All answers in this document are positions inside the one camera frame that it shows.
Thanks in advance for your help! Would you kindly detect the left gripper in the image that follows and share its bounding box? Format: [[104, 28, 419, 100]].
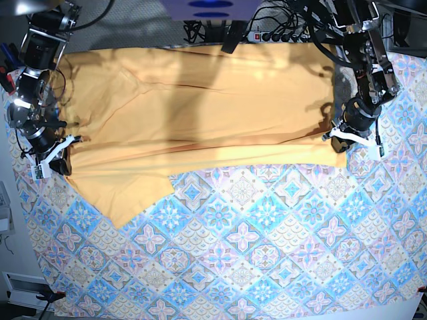
[[322, 120, 386, 160]]

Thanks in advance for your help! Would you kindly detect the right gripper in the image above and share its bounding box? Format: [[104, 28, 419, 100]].
[[30, 135, 82, 181]]

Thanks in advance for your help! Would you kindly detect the yellow T-shirt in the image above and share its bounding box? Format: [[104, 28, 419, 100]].
[[59, 43, 346, 227]]

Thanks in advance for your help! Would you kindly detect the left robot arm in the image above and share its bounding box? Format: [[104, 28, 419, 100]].
[[306, 1, 400, 161]]

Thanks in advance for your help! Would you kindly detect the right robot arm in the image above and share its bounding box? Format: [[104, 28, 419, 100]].
[[1, 1, 81, 181]]

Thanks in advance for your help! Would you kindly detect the left edge red clamp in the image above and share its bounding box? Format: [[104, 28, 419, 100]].
[[0, 42, 26, 97]]

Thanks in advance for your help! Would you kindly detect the patterned tablecloth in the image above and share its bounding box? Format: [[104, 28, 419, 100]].
[[1, 53, 426, 319]]

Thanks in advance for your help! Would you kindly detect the bottom left orange clamp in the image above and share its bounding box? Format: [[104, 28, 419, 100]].
[[36, 291, 66, 311]]

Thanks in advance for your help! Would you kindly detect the black centre table clamp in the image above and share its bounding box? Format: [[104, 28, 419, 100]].
[[221, 21, 248, 54]]

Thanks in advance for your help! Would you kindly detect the bottom right red clamp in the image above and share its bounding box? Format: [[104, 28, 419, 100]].
[[417, 286, 427, 293]]

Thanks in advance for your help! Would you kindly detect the white power strip red switch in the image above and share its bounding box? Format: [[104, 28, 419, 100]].
[[246, 31, 310, 43]]

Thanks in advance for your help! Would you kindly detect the white wall trunking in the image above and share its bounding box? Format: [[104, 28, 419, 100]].
[[2, 271, 50, 310]]

